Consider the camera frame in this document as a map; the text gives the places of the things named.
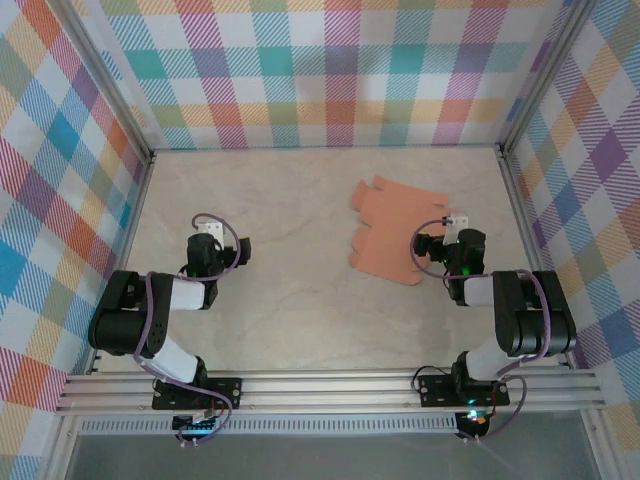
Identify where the orange paper box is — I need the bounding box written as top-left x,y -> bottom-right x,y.
348,173 -> 464,287

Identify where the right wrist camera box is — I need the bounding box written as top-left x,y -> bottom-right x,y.
444,213 -> 472,246

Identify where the aluminium side rail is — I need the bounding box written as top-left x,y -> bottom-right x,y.
85,149 -> 157,376
496,143 -> 575,370

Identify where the thin aluminium back rail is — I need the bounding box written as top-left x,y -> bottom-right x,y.
149,143 -> 506,152

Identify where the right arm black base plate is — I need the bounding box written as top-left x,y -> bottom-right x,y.
417,372 -> 511,408

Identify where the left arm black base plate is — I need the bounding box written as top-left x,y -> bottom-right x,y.
151,377 -> 244,412

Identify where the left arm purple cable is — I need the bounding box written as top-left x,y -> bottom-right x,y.
132,213 -> 243,446

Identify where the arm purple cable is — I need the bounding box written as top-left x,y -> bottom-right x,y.
132,213 -> 243,446
410,216 -> 555,445

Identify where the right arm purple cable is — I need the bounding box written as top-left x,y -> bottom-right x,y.
410,216 -> 555,445

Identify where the aluminium mounting rail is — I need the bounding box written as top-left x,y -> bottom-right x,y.
54,368 -> 609,416

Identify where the slotted grey cable duct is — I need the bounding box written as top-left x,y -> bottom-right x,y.
79,417 -> 461,436

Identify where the aluminium frame post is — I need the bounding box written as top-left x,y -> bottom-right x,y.
581,409 -> 624,480
43,414 -> 84,480
498,0 -> 600,154
47,0 -> 156,162

